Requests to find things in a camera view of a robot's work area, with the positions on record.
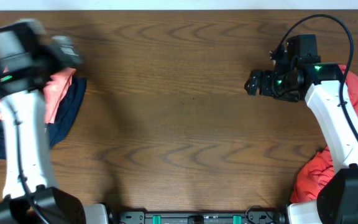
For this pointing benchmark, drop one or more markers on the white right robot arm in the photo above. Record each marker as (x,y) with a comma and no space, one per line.
(322,87)

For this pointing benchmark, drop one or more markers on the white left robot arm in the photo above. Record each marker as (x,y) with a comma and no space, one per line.
(31,193)

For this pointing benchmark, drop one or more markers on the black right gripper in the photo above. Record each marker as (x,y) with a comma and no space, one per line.
(268,76)

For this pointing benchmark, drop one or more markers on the pink t-shirt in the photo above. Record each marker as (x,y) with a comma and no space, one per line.
(55,90)

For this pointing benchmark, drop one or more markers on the red crumpled t-shirt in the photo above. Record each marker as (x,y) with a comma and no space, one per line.
(317,172)

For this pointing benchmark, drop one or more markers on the navy blue folded t-shirt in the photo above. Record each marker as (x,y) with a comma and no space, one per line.
(65,118)

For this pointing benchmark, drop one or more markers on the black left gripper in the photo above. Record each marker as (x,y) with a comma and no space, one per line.
(56,53)

